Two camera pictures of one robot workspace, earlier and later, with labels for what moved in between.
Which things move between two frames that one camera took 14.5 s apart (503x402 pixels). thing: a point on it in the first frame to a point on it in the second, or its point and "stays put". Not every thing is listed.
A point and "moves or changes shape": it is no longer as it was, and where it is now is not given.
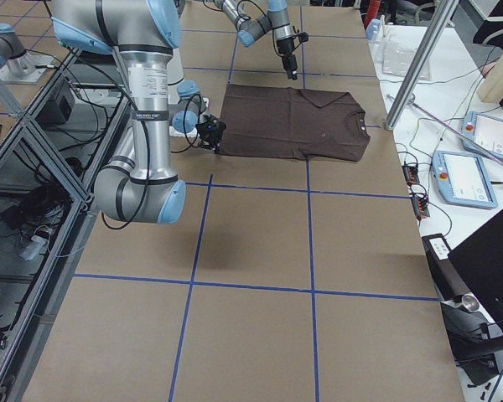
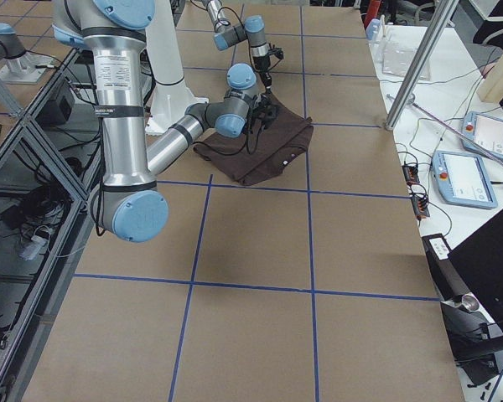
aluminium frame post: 438,23 stays put
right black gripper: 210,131 to 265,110
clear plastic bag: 397,56 stays put
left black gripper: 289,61 to 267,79
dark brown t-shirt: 272,122 moves or changes shape
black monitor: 489,263 stays put
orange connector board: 411,174 stays put
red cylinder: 373,11 stays put
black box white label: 448,281 stays put
